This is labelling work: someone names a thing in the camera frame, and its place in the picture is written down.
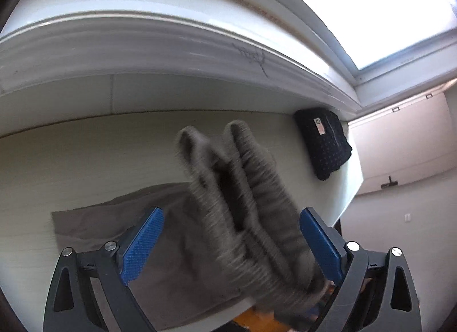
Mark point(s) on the grey-brown cargo pants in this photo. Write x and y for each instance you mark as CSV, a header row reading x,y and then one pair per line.
x,y
230,232

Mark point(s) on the folded dark navy garment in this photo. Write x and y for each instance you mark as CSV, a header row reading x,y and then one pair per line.
x,y
325,140

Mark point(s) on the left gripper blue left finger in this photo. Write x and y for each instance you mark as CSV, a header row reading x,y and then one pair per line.
x,y
137,243

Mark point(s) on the white window frame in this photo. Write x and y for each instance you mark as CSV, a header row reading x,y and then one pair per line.
x,y
257,42

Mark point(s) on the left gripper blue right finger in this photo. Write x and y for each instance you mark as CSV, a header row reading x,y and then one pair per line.
x,y
326,244

